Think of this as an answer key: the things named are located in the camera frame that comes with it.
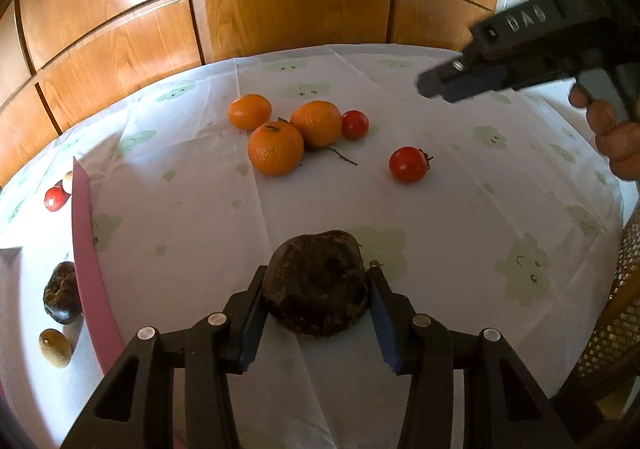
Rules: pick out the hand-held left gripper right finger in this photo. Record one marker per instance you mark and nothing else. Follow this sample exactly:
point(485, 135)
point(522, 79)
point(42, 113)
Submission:
point(385, 329)

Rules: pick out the thin dark twig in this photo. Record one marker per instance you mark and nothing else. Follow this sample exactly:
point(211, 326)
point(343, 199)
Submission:
point(340, 155)

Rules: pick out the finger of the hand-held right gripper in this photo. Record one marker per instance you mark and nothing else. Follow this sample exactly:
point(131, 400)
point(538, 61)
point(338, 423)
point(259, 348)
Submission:
point(475, 81)

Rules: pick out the wicker chair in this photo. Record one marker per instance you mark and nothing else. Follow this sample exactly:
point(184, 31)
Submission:
point(615, 329)

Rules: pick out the small red tomato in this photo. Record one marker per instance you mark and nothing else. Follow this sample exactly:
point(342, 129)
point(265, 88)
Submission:
point(54, 199)
point(355, 124)

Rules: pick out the wooden wardrobe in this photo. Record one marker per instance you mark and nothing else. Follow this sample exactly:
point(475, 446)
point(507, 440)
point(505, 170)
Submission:
point(300, 14)

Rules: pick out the orange mandarin with stem mark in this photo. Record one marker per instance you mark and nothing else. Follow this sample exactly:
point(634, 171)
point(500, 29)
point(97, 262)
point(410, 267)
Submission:
point(275, 149)

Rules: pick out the white cloud print tablecloth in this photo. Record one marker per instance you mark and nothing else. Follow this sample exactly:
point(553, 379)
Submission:
point(200, 229)

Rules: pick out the red tomato with stem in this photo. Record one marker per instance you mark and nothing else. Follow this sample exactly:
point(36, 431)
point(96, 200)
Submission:
point(408, 164)

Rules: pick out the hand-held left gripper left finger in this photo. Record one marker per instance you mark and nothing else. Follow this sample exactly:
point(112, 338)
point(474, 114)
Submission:
point(250, 334)

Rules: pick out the pink tray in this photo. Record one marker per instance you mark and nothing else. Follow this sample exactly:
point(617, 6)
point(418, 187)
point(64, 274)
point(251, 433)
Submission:
point(87, 254)

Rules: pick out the person's right hand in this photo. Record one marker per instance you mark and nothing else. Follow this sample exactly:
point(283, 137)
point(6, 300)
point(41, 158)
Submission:
point(620, 144)

